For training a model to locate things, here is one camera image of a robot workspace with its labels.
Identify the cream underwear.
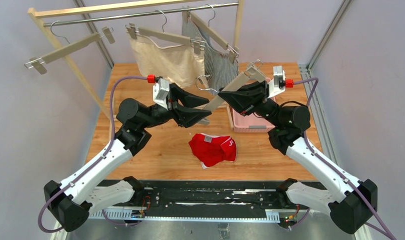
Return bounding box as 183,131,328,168
129,35,205,88

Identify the red underwear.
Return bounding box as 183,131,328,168
188,133,238,169

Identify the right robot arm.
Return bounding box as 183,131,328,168
218,80,378,234

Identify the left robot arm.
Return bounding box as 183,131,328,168
43,79,212,232

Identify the striped grey underwear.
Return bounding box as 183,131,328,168
181,18,239,95

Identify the empty beige clip hanger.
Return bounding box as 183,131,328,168
24,27,116,75

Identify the pink plastic basket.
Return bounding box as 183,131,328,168
226,77,277,134

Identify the wooden clothes rack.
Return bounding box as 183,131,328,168
24,0,244,119

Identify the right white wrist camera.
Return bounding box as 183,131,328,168
268,65,286,98

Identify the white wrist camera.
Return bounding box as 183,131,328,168
268,65,286,98
152,78,170,110

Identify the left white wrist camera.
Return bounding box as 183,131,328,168
152,78,170,110

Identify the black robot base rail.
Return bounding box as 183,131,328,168
105,180,316,223

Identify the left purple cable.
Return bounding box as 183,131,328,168
37,74,157,234

